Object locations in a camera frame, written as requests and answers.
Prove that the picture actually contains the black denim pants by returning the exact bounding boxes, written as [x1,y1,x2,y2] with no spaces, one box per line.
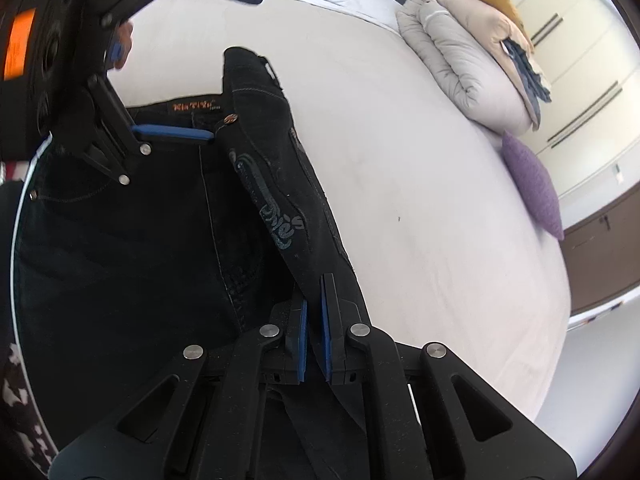
[8,48,371,479]

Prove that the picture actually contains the white bed mattress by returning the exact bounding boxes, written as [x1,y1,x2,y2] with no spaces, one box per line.
[112,0,570,417]

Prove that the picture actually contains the dark brown door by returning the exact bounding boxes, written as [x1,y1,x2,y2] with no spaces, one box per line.
[560,185,640,314]

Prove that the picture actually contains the folded beige duvet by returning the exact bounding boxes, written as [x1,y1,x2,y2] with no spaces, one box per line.
[396,0,551,136]

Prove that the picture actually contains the purple cushion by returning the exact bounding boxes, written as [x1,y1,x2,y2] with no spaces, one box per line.
[501,133,564,240]

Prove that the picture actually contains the white wardrobe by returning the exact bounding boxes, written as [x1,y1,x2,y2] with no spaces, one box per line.
[512,0,639,195]

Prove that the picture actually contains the folded blue jeans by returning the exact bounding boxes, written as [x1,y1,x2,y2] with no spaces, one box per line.
[502,38,552,104]

